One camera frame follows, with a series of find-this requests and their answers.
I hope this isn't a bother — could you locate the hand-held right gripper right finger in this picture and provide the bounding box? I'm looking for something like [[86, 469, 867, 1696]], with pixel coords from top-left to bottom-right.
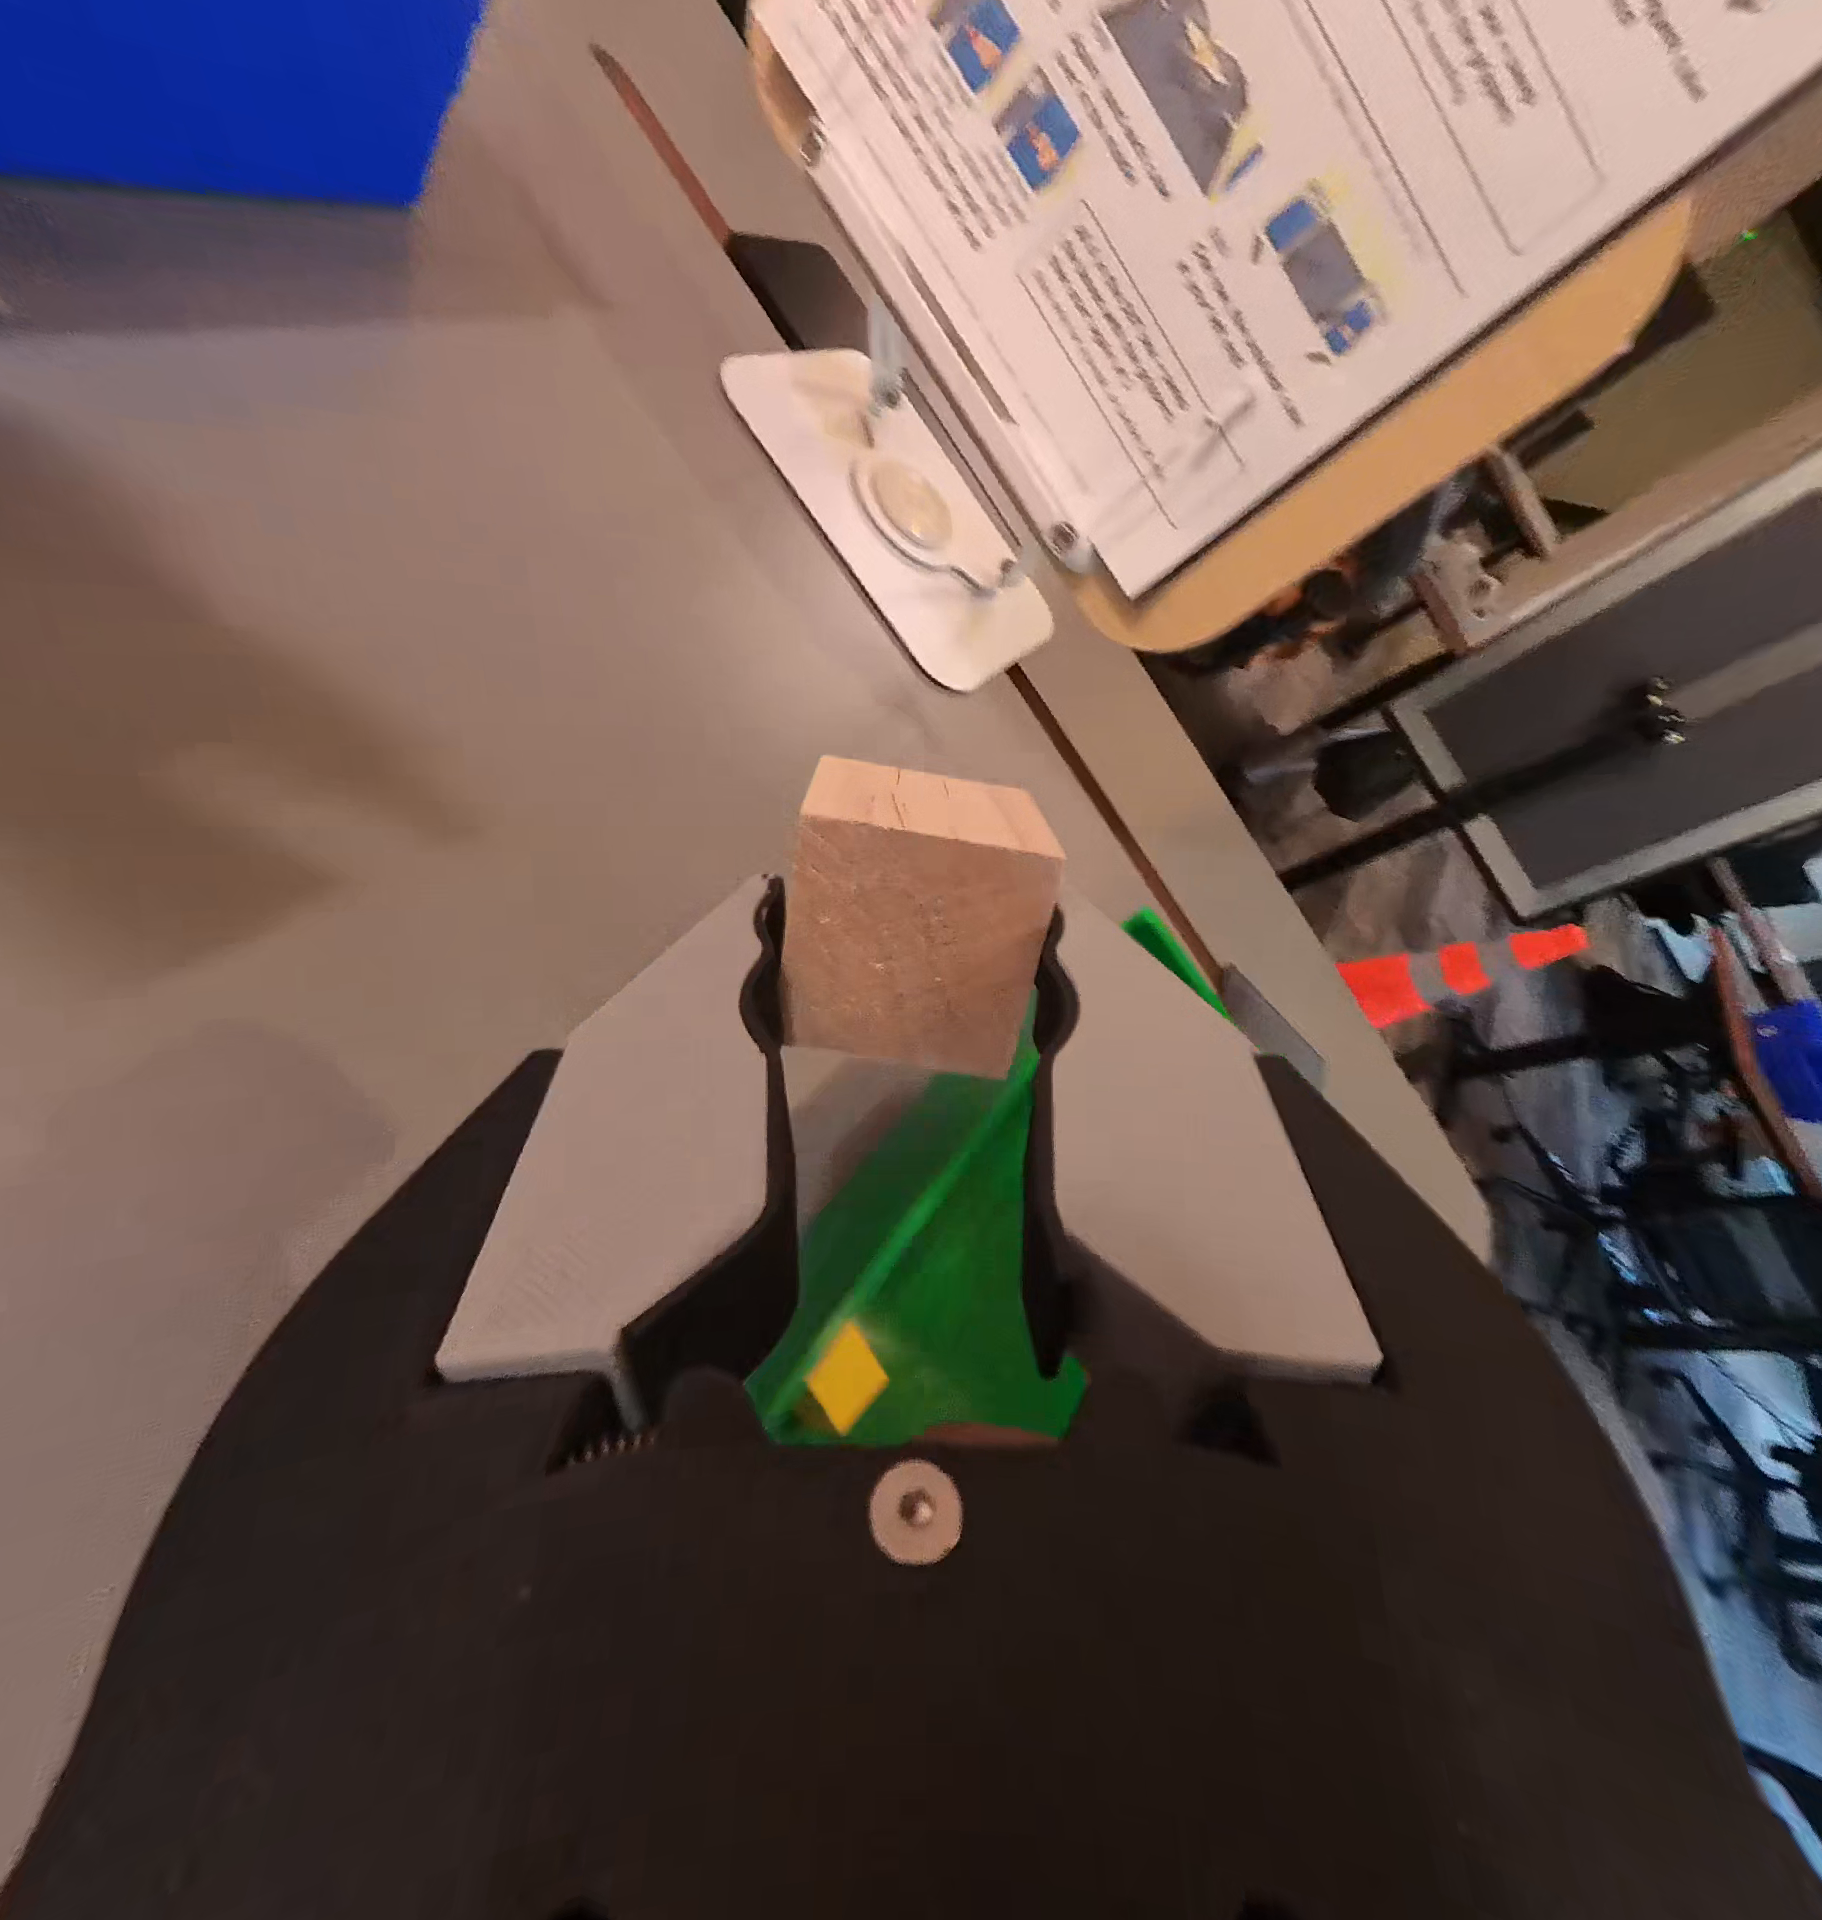
[[1023, 899, 1390, 1384]]

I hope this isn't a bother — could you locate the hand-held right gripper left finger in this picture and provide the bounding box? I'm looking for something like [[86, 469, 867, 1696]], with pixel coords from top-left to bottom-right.
[[434, 872, 799, 1384]]

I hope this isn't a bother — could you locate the green plastic bin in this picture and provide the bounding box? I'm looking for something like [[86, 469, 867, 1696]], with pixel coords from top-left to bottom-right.
[[746, 906, 1228, 1448]]

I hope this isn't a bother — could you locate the yellow wooden cube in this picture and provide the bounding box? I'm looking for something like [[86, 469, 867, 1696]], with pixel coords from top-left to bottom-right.
[[804, 1321, 893, 1434]]

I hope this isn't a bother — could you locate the medium natural wooden cube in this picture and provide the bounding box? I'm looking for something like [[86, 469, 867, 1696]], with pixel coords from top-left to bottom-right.
[[781, 756, 1065, 1079]]

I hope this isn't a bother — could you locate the blue plastic bin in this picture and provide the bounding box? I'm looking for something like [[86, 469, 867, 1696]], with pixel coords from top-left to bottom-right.
[[0, 0, 489, 210]]

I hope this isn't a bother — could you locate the grey desk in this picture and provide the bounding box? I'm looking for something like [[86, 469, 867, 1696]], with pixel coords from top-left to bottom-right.
[[0, 0, 1498, 1682]]

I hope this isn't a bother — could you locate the orange traffic cone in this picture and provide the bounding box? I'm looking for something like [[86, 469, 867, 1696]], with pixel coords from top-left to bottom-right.
[[1339, 926, 1592, 1029]]

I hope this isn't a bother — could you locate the small blue bin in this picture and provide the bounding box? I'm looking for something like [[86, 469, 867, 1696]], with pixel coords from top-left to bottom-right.
[[1744, 1003, 1822, 1124]]

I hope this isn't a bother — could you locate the grey framed monitor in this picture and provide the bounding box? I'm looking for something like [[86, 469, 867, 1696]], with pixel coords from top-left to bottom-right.
[[1383, 434, 1822, 919]]

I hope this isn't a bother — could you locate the instruction sheet on stand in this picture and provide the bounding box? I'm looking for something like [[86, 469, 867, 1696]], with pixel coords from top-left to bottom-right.
[[721, 0, 1701, 693]]

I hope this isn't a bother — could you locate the printed instruction sheet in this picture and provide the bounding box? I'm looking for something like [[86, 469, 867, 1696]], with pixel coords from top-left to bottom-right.
[[761, 0, 1822, 601]]

